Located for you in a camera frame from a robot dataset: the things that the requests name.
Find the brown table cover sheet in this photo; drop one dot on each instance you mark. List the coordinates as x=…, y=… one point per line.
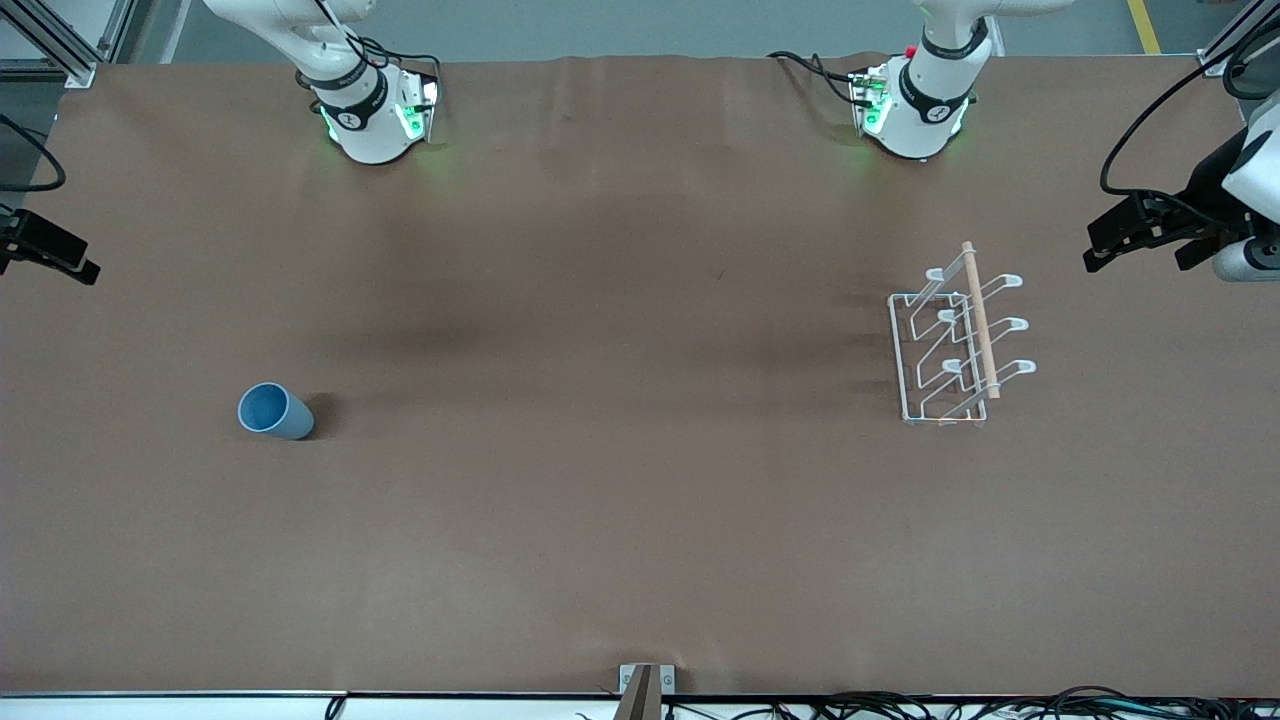
x=600, y=500

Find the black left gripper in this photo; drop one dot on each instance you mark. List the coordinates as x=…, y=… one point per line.
x=1207, y=186

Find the blue plastic cup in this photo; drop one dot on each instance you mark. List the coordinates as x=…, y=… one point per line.
x=272, y=412

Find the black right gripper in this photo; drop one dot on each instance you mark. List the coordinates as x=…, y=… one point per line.
x=40, y=240

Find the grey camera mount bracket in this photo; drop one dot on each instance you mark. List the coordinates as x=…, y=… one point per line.
x=647, y=680

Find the aluminium frame profile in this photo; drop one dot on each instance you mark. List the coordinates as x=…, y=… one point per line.
x=76, y=70
x=1215, y=62

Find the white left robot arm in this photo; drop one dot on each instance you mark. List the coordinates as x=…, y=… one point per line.
x=920, y=110

